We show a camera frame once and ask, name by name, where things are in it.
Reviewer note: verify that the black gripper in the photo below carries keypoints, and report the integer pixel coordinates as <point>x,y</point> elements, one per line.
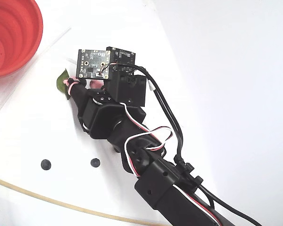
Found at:
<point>92,108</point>

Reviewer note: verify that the red collapsible silicone cup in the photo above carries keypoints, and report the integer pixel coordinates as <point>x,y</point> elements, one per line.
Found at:
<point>19,35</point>

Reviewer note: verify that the large dark green leaf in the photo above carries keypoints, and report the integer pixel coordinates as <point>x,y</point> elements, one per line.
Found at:
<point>60,82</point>

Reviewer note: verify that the thin wooden stick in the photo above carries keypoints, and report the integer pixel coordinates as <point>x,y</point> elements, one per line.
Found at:
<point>61,204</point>

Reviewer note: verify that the white backdrop board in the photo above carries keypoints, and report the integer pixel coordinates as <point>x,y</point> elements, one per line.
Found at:
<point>250,70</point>

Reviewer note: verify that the greenish wrist camera module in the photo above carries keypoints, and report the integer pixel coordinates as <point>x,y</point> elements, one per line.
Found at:
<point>92,63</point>

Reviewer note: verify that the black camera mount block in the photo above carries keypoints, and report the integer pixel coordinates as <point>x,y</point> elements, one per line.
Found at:
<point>129,91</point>

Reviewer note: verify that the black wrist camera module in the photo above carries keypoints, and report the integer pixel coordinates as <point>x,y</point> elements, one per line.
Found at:
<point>122,57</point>

